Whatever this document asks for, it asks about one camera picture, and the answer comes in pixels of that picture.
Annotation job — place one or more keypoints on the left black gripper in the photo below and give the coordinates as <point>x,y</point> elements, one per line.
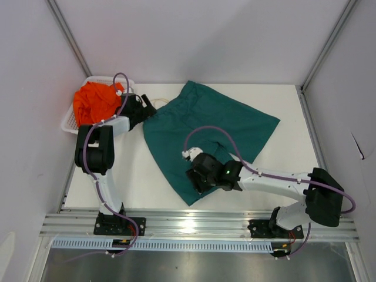
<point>147,111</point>

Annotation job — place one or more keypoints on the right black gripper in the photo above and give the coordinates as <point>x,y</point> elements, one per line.
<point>194,177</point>

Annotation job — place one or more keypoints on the green shorts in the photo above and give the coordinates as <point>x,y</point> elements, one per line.
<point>207,119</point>

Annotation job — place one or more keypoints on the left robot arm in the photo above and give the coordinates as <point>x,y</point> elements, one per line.
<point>95,148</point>

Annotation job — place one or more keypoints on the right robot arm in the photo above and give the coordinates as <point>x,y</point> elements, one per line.
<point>318,197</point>

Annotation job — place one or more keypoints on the orange shorts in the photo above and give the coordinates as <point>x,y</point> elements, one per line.
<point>94,102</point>

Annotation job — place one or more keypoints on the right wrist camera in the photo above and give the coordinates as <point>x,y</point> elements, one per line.
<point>192,153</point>

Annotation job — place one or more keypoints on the aluminium mounting rail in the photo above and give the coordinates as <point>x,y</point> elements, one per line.
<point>187,225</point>

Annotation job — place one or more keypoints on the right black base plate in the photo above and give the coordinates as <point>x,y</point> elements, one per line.
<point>268,229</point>

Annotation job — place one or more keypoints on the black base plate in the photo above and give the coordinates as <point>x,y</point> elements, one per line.
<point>268,229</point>
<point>112,225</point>

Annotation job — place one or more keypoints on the white slotted cable duct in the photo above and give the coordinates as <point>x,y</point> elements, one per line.
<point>242,246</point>

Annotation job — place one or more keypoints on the right table edge rail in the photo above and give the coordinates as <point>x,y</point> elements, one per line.
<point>313,131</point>

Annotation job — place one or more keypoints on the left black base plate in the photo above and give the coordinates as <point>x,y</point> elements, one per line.
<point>112,225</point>

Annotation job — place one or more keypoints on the left aluminium frame post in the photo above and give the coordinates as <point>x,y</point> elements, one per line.
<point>68,35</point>

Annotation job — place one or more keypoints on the aluminium frame post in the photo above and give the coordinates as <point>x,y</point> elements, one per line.
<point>68,35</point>
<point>330,42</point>

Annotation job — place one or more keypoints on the right aluminium frame post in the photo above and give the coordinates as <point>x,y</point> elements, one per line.
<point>330,42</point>

